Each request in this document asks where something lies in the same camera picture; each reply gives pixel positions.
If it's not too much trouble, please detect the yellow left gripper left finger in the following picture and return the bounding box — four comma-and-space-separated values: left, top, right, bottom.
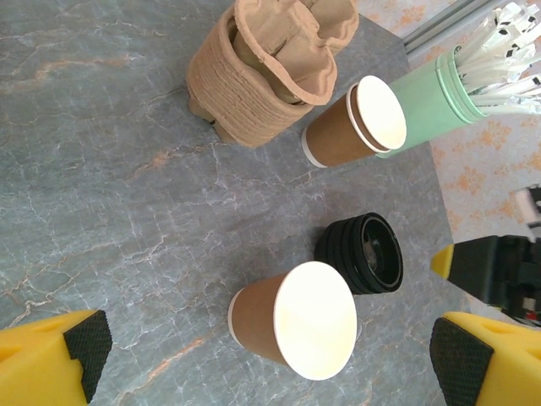
0, 310, 113, 406

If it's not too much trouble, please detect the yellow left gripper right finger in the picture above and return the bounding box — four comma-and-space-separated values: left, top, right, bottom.
429, 311, 541, 406

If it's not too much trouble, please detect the brown paper coffee cup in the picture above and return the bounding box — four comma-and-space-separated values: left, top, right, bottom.
227, 261, 358, 381

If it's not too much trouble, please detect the mint green canister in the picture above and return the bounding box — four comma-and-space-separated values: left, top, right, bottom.
374, 44, 491, 160

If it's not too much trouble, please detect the stack of pulp cup carriers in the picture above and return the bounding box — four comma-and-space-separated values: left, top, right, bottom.
185, 0, 360, 149

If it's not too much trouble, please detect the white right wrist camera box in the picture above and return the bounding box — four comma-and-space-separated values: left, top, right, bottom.
513, 184, 541, 232

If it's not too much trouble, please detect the aluminium frame post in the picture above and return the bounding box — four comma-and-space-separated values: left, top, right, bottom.
403, 0, 504, 54

